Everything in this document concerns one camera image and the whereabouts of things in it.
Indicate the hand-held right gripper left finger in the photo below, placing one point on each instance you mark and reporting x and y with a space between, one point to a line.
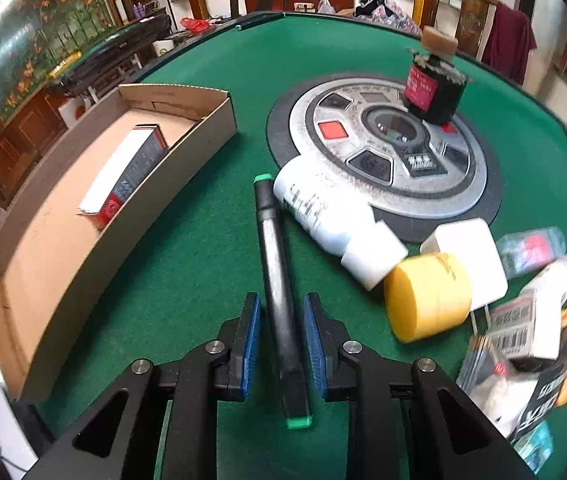
251 350

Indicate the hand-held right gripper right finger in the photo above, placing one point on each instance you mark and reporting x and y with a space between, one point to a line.
315 350

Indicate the black marker with green caps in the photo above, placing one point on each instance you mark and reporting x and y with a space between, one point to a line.
276 260

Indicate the yellow round jar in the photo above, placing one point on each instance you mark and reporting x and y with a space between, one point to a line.
423 300

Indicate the white pill bottle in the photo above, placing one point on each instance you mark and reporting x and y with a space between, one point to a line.
323 210

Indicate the white box with barcode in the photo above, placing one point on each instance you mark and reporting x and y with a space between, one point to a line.
523 330

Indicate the shallow cardboard box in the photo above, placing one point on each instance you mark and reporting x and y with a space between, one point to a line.
53 260

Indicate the black snack packet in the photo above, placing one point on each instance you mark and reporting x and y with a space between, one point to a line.
543 400

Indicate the white tube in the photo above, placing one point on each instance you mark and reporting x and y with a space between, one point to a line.
553 280

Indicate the clear plastic bag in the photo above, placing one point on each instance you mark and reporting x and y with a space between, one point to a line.
483 385

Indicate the white rounded block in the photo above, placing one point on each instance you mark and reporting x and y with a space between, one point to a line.
473 250

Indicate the white and red carton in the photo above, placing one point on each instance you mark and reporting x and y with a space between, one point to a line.
113 175

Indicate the clear plastic packet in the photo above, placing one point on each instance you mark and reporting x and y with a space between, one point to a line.
528 252

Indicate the teal packet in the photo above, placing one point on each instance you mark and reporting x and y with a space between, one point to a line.
533 447

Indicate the round silver table control panel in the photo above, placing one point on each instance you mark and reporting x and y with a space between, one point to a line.
313 110

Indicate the dark jar with wooden lid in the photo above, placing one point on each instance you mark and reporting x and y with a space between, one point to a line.
438 95

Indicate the black folded table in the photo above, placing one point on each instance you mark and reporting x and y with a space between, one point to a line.
113 52

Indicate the red plastic bag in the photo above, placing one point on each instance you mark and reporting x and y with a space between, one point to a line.
196 23

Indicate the white plastic bag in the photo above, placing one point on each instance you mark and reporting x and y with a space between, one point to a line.
326 6

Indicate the pile of clothes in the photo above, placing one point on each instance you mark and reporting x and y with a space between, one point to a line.
388 10

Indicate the maroon cloth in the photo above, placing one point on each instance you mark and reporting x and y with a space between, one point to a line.
508 40

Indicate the wooden chair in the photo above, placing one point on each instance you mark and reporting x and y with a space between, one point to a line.
468 15

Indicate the flower wall painting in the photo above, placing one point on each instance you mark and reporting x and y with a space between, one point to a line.
38 25

